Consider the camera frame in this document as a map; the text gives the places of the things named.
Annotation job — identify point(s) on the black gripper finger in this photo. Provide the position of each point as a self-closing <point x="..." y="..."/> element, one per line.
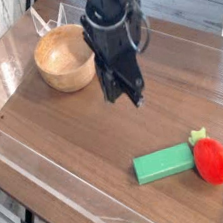
<point x="109" y="85"/>
<point x="129" y="80"/>

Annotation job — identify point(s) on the green rectangular block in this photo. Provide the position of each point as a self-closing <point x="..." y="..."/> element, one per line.
<point x="163" y="163"/>

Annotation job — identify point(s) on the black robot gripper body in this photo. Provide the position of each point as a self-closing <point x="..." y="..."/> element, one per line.
<point x="112" y="30"/>

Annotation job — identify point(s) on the red plush strawberry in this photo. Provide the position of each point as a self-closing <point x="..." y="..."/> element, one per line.
<point x="208" y="156"/>

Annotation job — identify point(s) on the brown wooden bowl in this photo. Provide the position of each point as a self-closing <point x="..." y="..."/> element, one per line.
<point x="64" y="60"/>

